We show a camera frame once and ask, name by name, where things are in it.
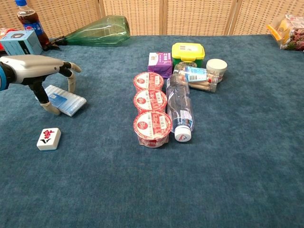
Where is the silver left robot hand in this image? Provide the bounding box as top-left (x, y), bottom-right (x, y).
top-left (0, 55), bottom-right (82, 116)

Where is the light blue cardboard box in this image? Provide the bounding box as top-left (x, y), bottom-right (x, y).
top-left (0, 30), bottom-right (43, 57)

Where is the cola bottle with blue cap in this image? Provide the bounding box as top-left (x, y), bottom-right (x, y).
top-left (15, 0), bottom-right (50, 49)

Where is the white mahjong tile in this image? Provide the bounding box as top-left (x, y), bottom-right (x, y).
top-left (36, 127), bottom-right (62, 152)

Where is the green glass vase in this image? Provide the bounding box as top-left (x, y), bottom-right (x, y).
top-left (62, 15), bottom-right (131, 47)

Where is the red lidded yoghurt cup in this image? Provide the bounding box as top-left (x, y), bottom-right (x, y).
top-left (133, 111), bottom-right (172, 149)
top-left (133, 72), bottom-right (165, 93)
top-left (133, 89), bottom-right (168, 113)

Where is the purple carton box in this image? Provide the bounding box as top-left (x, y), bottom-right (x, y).
top-left (147, 52), bottom-right (173, 79)

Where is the clear water bottle white cap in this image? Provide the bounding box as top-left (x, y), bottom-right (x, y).
top-left (166, 73), bottom-right (195, 143)

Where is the green container with yellow lid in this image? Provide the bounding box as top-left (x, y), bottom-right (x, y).
top-left (171, 42), bottom-right (206, 70)

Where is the blue table cloth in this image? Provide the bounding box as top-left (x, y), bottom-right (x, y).
top-left (0, 34), bottom-right (304, 228)

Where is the wicker folding screen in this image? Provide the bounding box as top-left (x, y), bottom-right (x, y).
top-left (0, 0), bottom-right (304, 39)

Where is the clear jar of wooden sticks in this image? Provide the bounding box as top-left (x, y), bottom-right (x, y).
top-left (173, 64), bottom-right (220, 93)

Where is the white lidded jar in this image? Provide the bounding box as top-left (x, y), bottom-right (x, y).
top-left (205, 58), bottom-right (228, 83)

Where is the clear bag with yellow snacks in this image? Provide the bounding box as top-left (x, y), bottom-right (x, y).
top-left (266, 13), bottom-right (304, 52)

